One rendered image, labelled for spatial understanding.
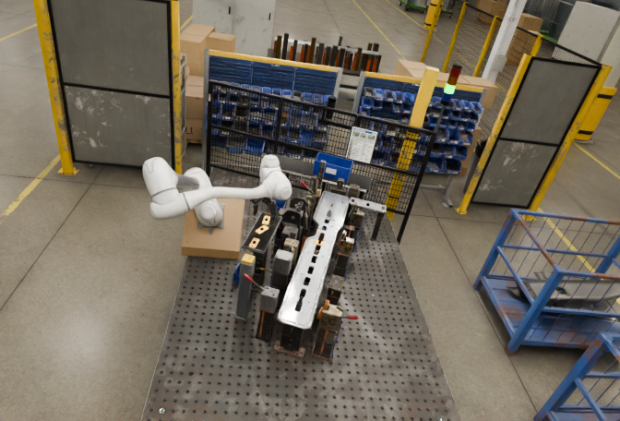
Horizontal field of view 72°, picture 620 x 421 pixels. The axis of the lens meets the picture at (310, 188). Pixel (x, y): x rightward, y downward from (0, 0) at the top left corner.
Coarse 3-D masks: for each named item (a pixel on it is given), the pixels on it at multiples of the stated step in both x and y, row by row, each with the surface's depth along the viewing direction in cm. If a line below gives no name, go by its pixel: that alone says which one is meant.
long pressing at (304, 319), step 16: (320, 208) 315; (336, 208) 318; (320, 224) 297; (336, 224) 300; (304, 256) 267; (320, 256) 269; (304, 272) 254; (320, 272) 256; (288, 288) 241; (304, 288) 243; (320, 288) 245; (288, 304) 231; (304, 304) 233; (288, 320) 222; (304, 320) 223
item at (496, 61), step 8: (512, 0) 601; (520, 0) 593; (512, 8) 599; (520, 8) 599; (512, 16) 602; (504, 24) 616; (512, 24) 610; (504, 32) 616; (512, 32) 616; (496, 40) 632; (504, 40) 619; (496, 48) 630; (504, 48) 628; (496, 56) 628; (504, 56) 631; (488, 64) 649; (496, 64) 630; (504, 64) 631; (488, 72) 647; (496, 72) 647
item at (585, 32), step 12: (576, 12) 1444; (588, 12) 1385; (600, 12) 1330; (612, 12) 1280; (576, 24) 1436; (588, 24) 1378; (600, 24) 1324; (612, 24) 1274; (564, 36) 1491; (576, 36) 1428; (588, 36) 1371; (600, 36) 1317; (612, 36) 1282; (576, 48) 1421; (588, 48) 1364; (600, 48) 1311; (576, 60) 1413; (600, 60) 1320
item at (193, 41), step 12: (192, 24) 716; (180, 36) 640; (192, 36) 651; (204, 36) 662; (216, 36) 673; (228, 36) 685; (180, 48) 632; (192, 48) 632; (204, 48) 661; (216, 48) 671; (228, 48) 670; (192, 60) 641; (192, 72) 651
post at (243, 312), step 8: (240, 264) 233; (248, 264) 232; (240, 272) 236; (248, 272) 234; (240, 280) 239; (240, 288) 243; (248, 288) 241; (240, 296) 246; (248, 296) 247; (240, 304) 249; (248, 304) 253; (240, 312) 253; (248, 312) 259
